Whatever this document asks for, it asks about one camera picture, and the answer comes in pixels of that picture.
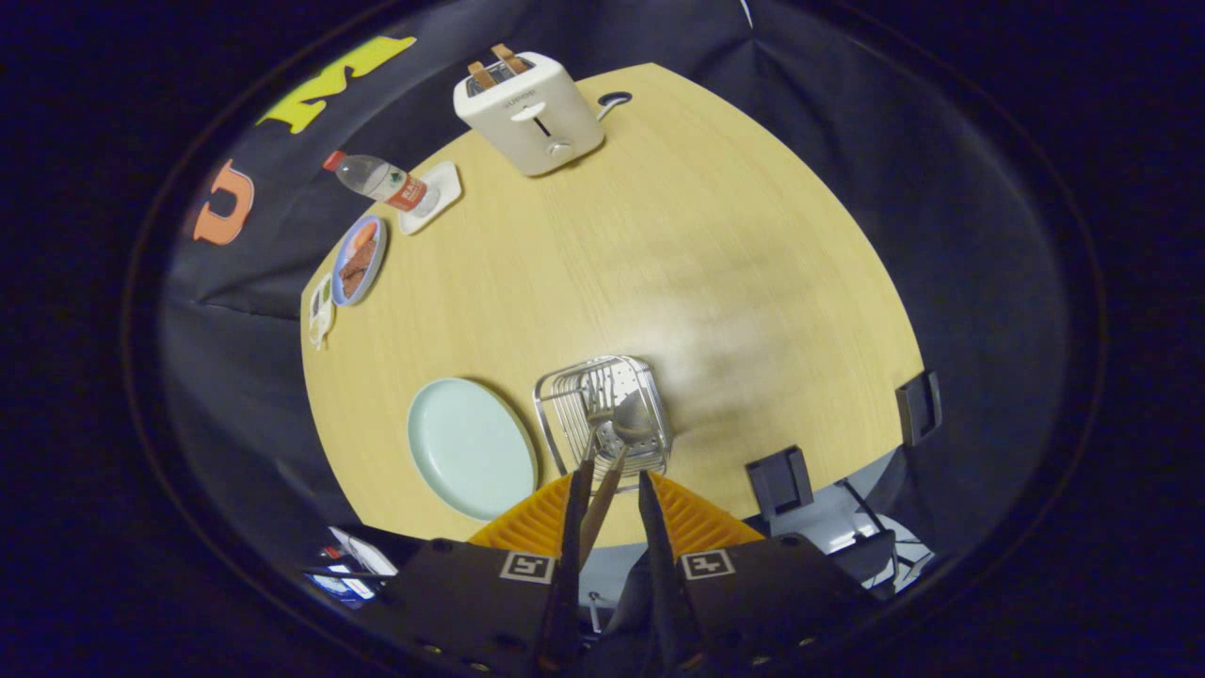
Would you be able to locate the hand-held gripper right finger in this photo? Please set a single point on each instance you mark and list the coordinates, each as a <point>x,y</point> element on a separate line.
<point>659,556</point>

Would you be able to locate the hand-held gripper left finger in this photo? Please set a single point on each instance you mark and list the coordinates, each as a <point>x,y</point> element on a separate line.
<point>576,527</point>

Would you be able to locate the metal fork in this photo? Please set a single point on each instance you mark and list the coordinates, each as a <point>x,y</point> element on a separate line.
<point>599,411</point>

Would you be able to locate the metal spoon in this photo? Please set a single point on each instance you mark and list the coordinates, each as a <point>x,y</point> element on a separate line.
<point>633,419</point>

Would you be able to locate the pale green plate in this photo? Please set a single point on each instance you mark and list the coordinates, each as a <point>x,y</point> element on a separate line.
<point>471,447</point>

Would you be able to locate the black table clamp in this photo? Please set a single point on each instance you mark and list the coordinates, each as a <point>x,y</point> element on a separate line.
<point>779,482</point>
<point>918,408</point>

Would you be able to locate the white board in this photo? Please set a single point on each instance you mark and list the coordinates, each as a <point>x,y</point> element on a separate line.
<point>367,556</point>

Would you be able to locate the black floor equipment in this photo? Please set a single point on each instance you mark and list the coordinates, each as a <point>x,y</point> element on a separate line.
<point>871,556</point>

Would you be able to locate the lit screen device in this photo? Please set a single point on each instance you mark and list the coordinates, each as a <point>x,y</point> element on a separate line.
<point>344,586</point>

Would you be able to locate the blue plate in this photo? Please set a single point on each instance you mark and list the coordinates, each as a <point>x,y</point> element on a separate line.
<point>372,278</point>

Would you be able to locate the small white divided dish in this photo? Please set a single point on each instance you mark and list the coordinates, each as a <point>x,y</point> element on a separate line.
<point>321,311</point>

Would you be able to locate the brown food pieces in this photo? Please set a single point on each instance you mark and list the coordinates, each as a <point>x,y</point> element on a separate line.
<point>358,264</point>

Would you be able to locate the white square coaster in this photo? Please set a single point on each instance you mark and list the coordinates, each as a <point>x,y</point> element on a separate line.
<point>442,188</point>

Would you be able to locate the clear water bottle red cap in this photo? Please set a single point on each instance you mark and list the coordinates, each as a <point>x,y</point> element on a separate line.
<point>377,179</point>

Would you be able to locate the white toaster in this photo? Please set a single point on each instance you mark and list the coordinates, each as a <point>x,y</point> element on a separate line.
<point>537,122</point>

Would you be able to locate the black backdrop cloth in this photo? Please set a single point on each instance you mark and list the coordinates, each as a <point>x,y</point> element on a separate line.
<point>988,282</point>

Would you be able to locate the toast slice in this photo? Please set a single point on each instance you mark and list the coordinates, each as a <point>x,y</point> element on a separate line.
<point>482,75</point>
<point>508,58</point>

